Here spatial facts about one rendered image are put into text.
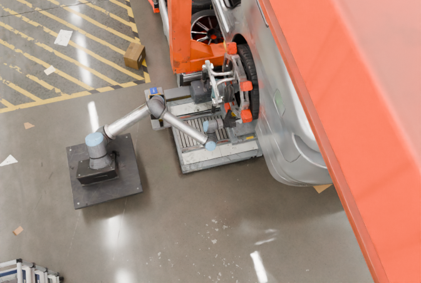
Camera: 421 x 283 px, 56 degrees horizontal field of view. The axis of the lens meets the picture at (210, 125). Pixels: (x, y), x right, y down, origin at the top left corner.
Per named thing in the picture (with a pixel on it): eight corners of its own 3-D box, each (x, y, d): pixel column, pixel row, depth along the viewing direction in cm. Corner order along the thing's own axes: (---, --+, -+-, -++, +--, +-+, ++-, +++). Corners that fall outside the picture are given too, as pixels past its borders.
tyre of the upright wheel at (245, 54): (284, 123, 323) (276, 42, 304) (257, 129, 319) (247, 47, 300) (258, 107, 385) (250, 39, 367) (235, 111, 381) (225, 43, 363)
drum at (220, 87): (240, 94, 344) (242, 86, 331) (216, 99, 340) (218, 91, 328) (235, 81, 350) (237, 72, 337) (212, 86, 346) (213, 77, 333)
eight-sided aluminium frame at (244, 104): (243, 125, 353) (252, 94, 305) (236, 126, 352) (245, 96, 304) (227, 75, 376) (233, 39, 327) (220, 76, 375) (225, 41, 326)
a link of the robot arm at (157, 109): (150, 101, 319) (218, 144, 332) (153, 96, 330) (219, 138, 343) (143, 112, 323) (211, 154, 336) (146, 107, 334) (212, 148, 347)
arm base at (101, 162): (89, 171, 335) (86, 160, 331) (91, 161, 352) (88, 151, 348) (111, 166, 337) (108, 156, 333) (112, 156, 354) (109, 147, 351)
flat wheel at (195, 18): (254, 56, 426) (257, 42, 405) (202, 81, 408) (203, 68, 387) (221, 15, 449) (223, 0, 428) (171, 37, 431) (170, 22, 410)
